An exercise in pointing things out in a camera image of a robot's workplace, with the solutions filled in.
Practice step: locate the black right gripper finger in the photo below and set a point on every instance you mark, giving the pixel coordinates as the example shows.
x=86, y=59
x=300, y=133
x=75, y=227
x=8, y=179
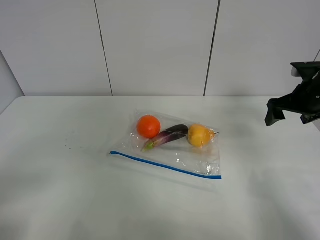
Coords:
x=274, y=112

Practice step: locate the purple eggplant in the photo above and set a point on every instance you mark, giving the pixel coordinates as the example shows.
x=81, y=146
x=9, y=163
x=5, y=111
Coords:
x=171, y=134

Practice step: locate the orange fruit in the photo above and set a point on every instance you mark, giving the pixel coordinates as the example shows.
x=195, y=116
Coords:
x=148, y=126

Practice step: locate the yellow pear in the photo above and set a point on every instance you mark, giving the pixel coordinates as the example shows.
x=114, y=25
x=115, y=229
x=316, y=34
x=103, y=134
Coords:
x=199, y=135

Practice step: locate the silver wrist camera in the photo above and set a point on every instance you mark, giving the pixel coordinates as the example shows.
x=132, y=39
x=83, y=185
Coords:
x=294, y=72

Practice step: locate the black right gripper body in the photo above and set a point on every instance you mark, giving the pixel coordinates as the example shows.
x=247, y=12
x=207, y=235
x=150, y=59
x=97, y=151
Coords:
x=305, y=99

